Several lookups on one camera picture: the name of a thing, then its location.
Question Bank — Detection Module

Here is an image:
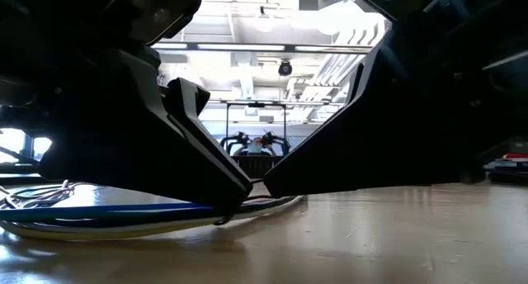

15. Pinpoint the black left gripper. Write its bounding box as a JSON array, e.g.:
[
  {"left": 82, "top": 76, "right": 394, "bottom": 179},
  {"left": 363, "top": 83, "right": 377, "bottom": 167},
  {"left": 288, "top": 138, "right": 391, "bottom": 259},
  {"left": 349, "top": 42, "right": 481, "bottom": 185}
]
[{"left": 0, "top": 0, "right": 248, "bottom": 217}]

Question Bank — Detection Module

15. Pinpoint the multicoloured wire bundle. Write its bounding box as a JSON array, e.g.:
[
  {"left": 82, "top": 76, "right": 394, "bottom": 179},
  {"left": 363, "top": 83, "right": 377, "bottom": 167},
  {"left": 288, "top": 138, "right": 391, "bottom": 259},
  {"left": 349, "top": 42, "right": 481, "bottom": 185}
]
[{"left": 0, "top": 179, "right": 305, "bottom": 242}]

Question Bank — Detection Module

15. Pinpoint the black duct cover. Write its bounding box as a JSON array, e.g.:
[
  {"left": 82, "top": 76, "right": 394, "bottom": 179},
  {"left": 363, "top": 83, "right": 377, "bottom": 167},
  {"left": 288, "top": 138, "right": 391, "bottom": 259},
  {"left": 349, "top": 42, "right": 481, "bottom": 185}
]
[{"left": 0, "top": 174, "right": 53, "bottom": 186}]

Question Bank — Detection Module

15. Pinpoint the person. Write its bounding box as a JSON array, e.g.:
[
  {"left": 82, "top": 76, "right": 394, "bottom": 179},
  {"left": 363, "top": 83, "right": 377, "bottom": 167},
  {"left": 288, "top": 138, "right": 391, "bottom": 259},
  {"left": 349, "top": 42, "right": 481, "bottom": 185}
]
[{"left": 235, "top": 137, "right": 276, "bottom": 157}]

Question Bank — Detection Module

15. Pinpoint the black robot station frame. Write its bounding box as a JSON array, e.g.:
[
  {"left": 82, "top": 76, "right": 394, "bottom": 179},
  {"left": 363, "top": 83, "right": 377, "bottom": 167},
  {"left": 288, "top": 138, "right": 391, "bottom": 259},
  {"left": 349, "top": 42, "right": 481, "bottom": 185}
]
[{"left": 224, "top": 102, "right": 288, "bottom": 157}]

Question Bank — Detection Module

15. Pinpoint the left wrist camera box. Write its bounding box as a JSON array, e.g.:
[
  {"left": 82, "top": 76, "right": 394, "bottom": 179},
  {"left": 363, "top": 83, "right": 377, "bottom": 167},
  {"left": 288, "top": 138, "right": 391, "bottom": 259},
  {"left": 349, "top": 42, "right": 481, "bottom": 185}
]
[{"left": 102, "top": 0, "right": 203, "bottom": 46}]

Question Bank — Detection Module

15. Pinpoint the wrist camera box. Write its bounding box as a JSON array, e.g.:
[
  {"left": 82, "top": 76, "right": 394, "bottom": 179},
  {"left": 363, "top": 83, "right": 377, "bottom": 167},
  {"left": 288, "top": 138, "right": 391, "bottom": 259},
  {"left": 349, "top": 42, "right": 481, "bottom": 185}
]
[
  {"left": 102, "top": 0, "right": 203, "bottom": 46},
  {"left": 344, "top": 0, "right": 426, "bottom": 23}
]

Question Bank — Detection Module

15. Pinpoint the black overhead camera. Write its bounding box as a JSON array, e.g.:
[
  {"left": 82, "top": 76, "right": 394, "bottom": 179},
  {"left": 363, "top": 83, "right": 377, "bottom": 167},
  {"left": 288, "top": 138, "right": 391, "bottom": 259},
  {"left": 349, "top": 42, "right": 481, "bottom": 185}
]
[{"left": 277, "top": 59, "right": 294, "bottom": 78}]

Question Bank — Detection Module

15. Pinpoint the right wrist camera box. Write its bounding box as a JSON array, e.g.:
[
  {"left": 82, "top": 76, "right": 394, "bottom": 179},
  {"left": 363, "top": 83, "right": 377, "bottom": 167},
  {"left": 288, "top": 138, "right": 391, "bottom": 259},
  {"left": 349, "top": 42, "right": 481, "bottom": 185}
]
[{"left": 344, "top": 0, "right": 426, "bottom": 23}]

